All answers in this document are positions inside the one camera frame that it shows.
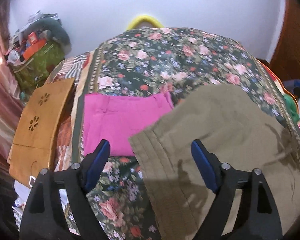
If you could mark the brown wooden door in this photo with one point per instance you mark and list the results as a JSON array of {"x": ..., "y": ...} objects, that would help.
[{"x": 286, "y": 60}]

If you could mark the olive green pants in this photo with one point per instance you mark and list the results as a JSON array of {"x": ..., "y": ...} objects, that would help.
[{"x": 238, "y": 132}]

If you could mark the green patterned bag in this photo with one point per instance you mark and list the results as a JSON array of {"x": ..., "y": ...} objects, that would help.
[{"x": 34, "y": 72}]

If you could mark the floral dark green bedspread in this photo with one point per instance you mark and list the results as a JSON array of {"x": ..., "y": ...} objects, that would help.
[{"x": 143, "y": 62}]

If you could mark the folded magenta cloth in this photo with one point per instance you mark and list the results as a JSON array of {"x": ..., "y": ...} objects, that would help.
[{"x": 117, "y": 118}]

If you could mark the brown wooden lap table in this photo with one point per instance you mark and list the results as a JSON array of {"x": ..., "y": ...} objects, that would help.
[{"x": 34, "y": 142}]

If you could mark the green cloth at bedside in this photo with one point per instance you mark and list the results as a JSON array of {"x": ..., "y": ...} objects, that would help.
[{"x": 292, "y": 107}]

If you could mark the grey neck pillow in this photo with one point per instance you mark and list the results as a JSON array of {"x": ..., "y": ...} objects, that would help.
[{"x": 54, "y": 30}]

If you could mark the orange box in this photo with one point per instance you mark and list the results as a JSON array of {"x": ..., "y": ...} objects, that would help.
[{"x": 33, "y": 44}]

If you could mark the yellow plush item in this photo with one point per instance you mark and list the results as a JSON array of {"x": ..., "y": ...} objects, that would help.
[{"x": 140, "y": 19}]

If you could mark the white crumpled cloth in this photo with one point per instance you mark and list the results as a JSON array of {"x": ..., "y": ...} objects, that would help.
[{"x": 22, "y": 190}]

